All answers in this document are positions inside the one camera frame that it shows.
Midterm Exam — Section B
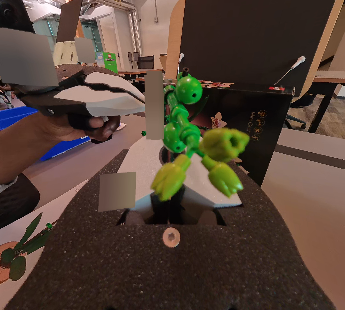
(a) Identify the silver air duct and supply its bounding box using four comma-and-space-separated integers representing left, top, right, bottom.
32, 0, 143, 54

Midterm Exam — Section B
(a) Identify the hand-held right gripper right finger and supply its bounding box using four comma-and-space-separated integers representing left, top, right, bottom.
185, 157, 242, 207

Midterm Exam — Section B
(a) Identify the person's left hand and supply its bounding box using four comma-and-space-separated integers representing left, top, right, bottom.
40, 112, 121, 144

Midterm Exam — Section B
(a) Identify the black office chair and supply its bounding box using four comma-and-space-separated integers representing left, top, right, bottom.
137, 55, 155, 69

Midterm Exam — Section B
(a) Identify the black divider panel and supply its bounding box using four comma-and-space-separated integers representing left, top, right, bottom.
179, 0, 345, 97

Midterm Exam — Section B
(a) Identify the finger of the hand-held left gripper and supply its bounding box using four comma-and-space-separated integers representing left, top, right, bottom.
84, 72, 146, 104
53, 85, 146, 118

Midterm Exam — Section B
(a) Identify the wood edged office desk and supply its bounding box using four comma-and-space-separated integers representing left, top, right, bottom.
307, 70, 345, 133

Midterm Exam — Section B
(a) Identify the green brick flower stem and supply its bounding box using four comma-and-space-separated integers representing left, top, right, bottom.
150, 67, 250, 202

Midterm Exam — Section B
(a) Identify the open instruction booklet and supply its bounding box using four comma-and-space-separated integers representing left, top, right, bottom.
0, 179, 90, 287

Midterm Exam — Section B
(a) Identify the dark orchid set box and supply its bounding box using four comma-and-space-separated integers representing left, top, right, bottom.
186, 81, 295, 187

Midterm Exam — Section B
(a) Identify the blue plastic bin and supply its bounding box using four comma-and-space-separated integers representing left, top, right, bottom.
0, 107, 92, 161

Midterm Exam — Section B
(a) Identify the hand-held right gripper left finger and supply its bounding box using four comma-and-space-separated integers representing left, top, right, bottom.
118, 137, 167, 210

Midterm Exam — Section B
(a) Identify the black dimpled cushion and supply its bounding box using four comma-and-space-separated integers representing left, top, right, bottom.
0, 173, 40, 228

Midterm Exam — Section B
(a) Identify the person's left forearm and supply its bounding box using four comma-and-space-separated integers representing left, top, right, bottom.
0, 116, 63, 184

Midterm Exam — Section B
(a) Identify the green toy box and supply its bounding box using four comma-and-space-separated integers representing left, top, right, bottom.
95, 51, 119, 74

